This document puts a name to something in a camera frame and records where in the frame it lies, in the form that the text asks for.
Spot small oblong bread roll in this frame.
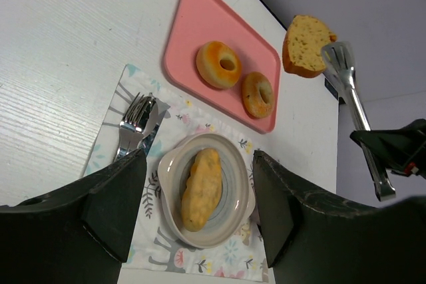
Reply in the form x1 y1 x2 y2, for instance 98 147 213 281
181 148 222 232

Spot metal tongs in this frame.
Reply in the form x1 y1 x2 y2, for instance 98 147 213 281
321 41 396 202

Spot beige ceramic bowl plate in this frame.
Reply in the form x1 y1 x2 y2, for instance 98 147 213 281
157 132 256 249

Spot floral placemat cloth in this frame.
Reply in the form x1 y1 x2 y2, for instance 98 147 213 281
85 64 269 282

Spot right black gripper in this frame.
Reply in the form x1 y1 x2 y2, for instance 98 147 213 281
350 118 425 177

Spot glazed donut left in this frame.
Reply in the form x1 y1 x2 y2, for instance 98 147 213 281
196 41 242 89

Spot glazed donut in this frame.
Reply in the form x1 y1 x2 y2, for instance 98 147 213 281
242 72 275 118
196 41 242 89

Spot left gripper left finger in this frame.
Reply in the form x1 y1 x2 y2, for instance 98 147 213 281
1 150 147 283

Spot silver knife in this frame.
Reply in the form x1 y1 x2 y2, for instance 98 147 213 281
138 93 170 155

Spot silver fork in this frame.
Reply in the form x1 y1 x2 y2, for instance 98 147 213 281
114 92 144 161

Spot pink rectangular tray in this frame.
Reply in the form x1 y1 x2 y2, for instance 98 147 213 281
164 0 281 134

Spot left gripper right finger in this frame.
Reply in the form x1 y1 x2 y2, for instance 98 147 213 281
253 150 425 283

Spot glazed donut right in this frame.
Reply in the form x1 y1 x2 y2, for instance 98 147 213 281
242 72 275 118

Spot yellow bread slice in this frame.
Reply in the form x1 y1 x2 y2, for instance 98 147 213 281
282 15 337 78

